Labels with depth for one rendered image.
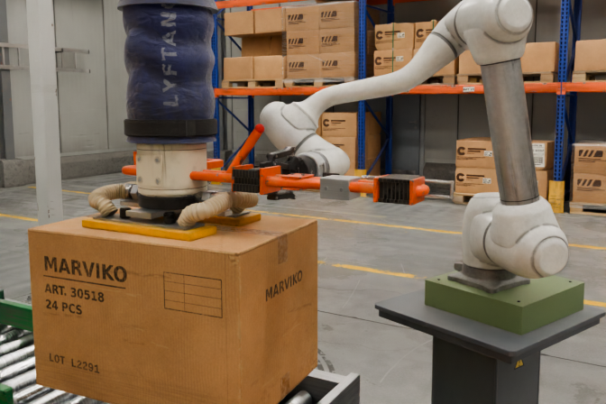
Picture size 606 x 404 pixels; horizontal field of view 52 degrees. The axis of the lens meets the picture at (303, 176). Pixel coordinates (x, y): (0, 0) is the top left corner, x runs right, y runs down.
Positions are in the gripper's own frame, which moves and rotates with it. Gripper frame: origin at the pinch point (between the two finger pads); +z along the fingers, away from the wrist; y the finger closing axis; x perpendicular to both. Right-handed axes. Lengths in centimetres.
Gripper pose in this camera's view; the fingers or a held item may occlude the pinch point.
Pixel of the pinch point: (261, 179)
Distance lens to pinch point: 144.1
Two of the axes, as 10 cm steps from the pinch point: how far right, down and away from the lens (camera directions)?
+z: -4.8, 1.1, -8.7
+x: -8.8, -0.5, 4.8
